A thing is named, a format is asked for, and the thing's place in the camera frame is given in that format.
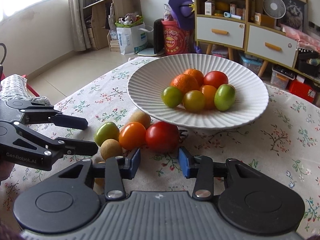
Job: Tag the wooden cabinet with drawers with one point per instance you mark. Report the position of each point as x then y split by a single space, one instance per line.
266 43

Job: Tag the white ribbed plate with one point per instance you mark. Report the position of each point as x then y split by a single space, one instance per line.
147 83

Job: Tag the white paper bag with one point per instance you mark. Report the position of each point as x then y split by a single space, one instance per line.
133 39

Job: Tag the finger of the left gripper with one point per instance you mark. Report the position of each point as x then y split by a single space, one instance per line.
40 113
24 146

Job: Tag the purple plush toy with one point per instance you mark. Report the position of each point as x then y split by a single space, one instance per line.
184 13

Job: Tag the grey knitted cushion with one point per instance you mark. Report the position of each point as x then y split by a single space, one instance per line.
15 87

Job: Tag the yellow-orange cherry tomato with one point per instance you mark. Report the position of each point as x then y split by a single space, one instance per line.
194 101

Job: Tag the orange tomato in plate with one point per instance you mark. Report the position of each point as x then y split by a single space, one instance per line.
209 93

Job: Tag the red tomato in plate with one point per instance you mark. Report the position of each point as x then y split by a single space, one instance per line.
215 78

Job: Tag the orange tomato on table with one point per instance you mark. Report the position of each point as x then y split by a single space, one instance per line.
132 136

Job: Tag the red snack bucket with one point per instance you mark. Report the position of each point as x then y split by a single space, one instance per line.
176 40

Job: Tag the beige curtain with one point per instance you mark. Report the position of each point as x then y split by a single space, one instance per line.
79 31

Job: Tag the wooden bookshelf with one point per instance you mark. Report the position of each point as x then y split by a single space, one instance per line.
101 14

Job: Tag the big red tomato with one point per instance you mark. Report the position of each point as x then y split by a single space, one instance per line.
162 137

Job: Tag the green round cherry tomato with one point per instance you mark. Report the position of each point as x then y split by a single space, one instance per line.
172 96

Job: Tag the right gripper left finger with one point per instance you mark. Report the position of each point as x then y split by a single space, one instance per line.
114 170

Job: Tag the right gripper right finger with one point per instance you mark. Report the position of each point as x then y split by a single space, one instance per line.
204 170

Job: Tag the brown longan far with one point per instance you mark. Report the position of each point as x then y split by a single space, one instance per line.
141 117

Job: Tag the brown longan middle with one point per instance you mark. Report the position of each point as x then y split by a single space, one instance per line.
110 148

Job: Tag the white desk fan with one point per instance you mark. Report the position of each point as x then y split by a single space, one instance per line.
274 8

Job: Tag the large mandarin orange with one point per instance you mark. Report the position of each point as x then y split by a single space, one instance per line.
185 83

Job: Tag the green oval tomato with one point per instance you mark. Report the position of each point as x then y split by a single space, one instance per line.
224 97
108 130

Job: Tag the rear mandarin orange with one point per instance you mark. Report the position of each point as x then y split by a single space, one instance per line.
198 75

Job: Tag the framed cat picture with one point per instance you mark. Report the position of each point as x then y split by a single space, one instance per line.
296 15

